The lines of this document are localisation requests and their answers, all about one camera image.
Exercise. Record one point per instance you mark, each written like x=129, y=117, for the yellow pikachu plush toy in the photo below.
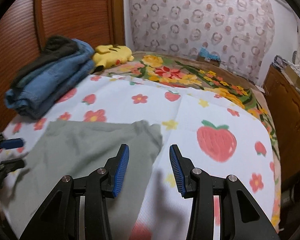
x=107, y=56

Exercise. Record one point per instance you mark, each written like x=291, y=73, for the cardboard box with blue bag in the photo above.
x=210, y=57

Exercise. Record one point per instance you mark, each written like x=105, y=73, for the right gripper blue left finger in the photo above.
x=116, y=169

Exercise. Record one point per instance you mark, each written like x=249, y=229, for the folded blue jeans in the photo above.
x=34, y=99

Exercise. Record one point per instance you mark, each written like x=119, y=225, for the floral brown blanket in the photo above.
x=183, y=73

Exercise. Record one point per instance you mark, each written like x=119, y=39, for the circle patterned sheer curtain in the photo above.
x=240, y=31

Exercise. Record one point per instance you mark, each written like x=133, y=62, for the cardboard box on cabinet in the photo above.
x=292, y=73

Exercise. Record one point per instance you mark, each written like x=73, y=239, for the grey-green shorts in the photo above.
x=77, y=149

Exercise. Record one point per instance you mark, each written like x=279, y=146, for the folded black pants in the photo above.
x=57, y=47

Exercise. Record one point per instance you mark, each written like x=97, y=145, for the wooden sideboard cabinet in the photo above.
x=283, y=101

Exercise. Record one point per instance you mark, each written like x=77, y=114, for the white strawberry flower bedsheet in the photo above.
x=199, y=123

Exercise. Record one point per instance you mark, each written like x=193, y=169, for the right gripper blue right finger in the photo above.
x=182, y=168

